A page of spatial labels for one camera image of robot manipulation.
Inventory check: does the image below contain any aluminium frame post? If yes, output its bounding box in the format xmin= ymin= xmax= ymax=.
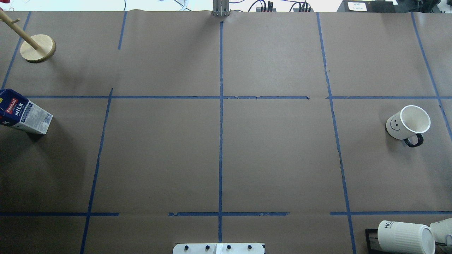
xmin=212 ymin=0 xmax=230 ymax=17

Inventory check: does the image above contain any blue white milk carton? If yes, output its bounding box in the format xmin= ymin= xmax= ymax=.
xmin=0 ymin=89 xmax=53 ymax=135

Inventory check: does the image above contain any white camera pole base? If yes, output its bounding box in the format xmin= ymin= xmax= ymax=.
xmin=172 ymin=242 xmax=266 ymax=254

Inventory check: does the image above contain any white smiley mug black handle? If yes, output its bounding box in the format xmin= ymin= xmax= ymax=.
xmin=385 ymin=105 xmax=431 ymax=148

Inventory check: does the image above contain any wooden mug tree stand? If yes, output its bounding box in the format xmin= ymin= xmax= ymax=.
xmin=0 ymin=9 xmax=57 ymax=63

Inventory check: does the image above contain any white ribbed mug on rack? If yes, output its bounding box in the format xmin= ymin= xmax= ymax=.
xmin=377 ymin=220 xmax=436 ymax=254

